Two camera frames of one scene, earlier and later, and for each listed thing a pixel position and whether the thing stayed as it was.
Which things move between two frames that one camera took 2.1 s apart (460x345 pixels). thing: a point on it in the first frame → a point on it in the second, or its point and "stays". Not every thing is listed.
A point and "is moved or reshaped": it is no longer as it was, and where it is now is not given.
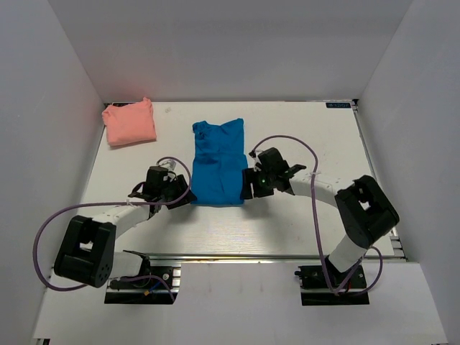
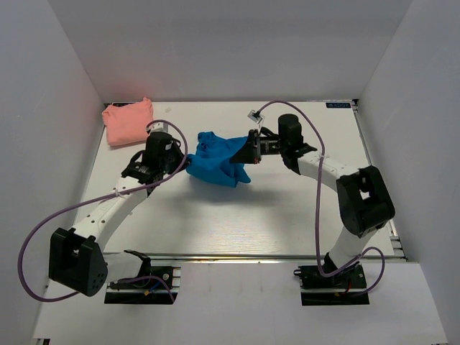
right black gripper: (249, 176) → (251, 153)
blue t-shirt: (218, 160) is moved or reshaped
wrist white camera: (256, 159) → (256, 116)
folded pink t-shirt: (130, 123) stays
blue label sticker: (338, 105) stays
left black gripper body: (164, 192) → (175, 162)
